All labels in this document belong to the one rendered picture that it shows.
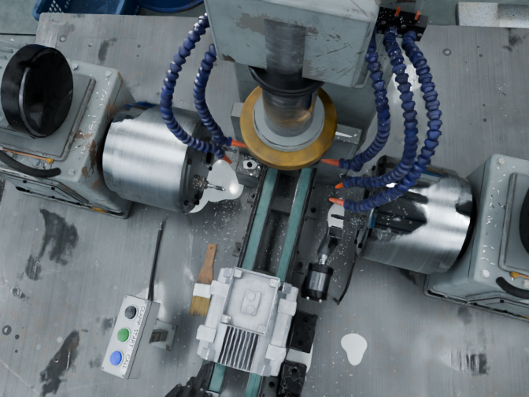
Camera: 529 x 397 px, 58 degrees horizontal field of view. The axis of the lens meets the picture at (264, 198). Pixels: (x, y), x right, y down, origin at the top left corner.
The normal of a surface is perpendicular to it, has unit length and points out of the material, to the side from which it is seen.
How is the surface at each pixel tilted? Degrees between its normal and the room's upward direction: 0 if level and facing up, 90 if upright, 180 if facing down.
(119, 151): 21
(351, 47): 90
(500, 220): 0
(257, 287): 0
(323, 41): 90
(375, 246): 58
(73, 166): 0
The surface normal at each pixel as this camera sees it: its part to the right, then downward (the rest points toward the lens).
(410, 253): -0.22, 0.62
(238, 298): -0.04, -0.25
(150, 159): -0.12, 0.09
